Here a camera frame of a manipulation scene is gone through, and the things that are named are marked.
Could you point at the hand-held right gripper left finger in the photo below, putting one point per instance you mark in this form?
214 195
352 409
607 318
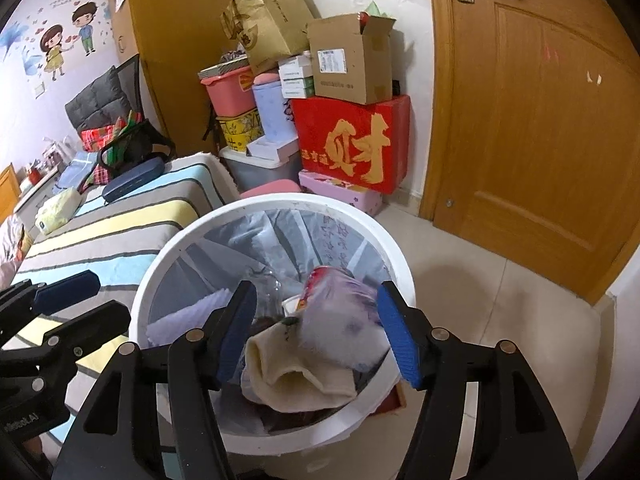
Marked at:
235 340

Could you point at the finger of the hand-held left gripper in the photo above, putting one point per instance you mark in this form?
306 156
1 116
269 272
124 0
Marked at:
65 290
95 322

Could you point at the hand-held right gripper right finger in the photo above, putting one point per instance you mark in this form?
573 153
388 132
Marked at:
400 340

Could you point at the white plastic cup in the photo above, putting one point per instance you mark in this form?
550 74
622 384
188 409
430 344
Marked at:
292 305

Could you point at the red cartoon snack packet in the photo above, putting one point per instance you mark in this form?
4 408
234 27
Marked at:
335 310

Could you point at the cream cloth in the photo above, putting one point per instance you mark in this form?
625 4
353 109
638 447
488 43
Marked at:
300 375

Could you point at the white round trash bin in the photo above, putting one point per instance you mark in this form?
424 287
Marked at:
175 255

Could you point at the translucent white bin liner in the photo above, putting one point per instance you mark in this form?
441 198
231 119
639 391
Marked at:
300 240

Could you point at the pink bedding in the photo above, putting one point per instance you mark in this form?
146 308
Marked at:
12 245

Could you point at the pale green tissue pack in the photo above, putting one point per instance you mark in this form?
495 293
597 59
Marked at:
57 210

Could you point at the grey nightstand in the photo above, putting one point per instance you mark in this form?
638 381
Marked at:
30 200

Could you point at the wooden headboard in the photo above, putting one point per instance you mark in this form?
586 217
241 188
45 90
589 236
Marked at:
7 190

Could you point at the red jar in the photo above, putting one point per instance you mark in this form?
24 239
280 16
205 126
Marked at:
35 175

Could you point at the folded blue cloth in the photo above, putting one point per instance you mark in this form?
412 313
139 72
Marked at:
75 167

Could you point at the dark blue glasses case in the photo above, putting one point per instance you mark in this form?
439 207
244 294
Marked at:
132 180

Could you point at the pink floral box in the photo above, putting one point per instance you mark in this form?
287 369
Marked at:
345 197

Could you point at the red plaid cloth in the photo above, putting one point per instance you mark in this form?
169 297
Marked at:
95 139

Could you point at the pink plastic lid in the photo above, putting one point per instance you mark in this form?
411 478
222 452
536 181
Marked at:
270 189

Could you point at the dark plaid tote bag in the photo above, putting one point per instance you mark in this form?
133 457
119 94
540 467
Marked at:
135 147

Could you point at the grey storage bin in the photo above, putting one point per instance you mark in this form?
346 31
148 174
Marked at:
260 175

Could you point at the white shallow box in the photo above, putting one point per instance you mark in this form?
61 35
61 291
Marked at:
272 149

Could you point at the grey cushioned chair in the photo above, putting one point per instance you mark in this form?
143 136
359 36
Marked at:
95 97

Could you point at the yellow patterned box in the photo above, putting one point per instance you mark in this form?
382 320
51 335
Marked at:
240 130

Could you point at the red gift box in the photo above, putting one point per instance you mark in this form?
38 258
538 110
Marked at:
320 140

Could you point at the lavender bucket with pink lid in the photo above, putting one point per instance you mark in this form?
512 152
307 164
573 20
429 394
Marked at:
272 110

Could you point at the wooden door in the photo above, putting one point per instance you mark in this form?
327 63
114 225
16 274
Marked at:
525 135

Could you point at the pink storage bin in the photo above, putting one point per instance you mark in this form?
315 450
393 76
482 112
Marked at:
227 95

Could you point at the white box with green stripe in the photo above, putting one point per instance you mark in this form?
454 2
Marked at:
298 87

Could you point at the open cardboard box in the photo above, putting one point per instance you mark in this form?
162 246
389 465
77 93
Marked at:
360 75

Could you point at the wooden wardrobe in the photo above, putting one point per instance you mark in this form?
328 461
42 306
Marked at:
185 50

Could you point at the green patterned flat box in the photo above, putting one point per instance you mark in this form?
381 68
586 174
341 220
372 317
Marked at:
222 67

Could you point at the white small box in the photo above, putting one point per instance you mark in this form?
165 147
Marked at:
295 66

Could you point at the brown paper bag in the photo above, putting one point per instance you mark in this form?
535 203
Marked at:
270 25

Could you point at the green paper sheet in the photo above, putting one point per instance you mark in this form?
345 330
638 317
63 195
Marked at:
379 11

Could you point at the white wall switch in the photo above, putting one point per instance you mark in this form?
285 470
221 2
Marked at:
39 90

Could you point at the cartoon couple wall sticker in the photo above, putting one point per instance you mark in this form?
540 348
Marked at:
55 55

